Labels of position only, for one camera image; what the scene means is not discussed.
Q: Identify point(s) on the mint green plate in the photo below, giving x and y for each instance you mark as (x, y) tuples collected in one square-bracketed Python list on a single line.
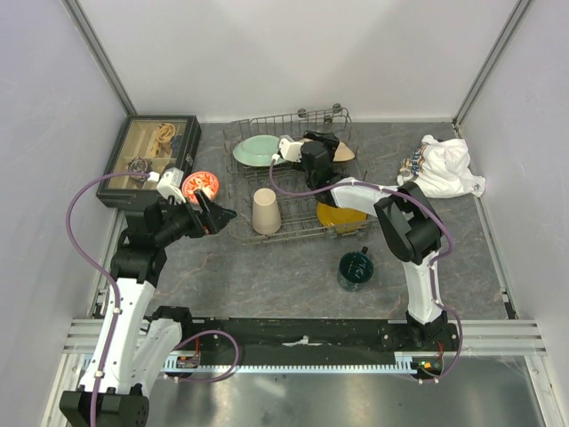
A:
[(256, 151)]

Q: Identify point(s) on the red patterned small bowl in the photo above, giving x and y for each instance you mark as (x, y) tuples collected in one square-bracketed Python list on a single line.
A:
[(206, 181)]

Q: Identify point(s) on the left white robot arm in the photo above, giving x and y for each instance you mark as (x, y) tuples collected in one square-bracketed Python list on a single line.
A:
[(116, 386)]

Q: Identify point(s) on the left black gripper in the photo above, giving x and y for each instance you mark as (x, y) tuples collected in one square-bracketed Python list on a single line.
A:
[(203, 223)]

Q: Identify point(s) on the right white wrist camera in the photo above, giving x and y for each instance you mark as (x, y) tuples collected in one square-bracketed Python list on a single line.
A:
[(287, 150)]

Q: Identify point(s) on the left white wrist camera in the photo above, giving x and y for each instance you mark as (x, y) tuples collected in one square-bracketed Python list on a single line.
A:
[(168, 185)]

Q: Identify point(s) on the dark green mug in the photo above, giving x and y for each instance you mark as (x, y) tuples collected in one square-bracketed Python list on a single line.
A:
[(354, 271)]

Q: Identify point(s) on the black glass-lid jewelry box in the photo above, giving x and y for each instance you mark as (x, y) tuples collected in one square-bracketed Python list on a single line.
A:
[(145, 144)]

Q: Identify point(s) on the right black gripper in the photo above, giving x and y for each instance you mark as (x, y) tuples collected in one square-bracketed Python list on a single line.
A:
[(329, 140)]

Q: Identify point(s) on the beige bird plate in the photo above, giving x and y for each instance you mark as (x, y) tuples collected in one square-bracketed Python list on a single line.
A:
[(343, 153)]

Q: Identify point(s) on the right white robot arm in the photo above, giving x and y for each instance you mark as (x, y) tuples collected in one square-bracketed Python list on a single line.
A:
[(411, 228)]

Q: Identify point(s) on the beige paper cup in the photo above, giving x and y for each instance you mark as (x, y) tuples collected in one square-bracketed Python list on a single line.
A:
[(266, 218)]

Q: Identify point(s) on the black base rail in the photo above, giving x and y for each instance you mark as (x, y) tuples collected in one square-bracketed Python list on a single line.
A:
[(287, 341)]

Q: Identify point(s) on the grey slotted cable duct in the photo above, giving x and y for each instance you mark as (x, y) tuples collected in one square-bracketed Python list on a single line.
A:
[(177, 364)]

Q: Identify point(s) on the yellow patterned plate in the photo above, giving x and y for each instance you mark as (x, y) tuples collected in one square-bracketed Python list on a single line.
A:
[(340, 220)]

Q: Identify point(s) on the crumpled white printed cloth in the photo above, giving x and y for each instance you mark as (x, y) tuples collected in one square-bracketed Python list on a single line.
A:
[(441, 169)]

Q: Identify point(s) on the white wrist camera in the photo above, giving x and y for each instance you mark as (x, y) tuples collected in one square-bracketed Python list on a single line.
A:
[(287, 150), (168, 185)]

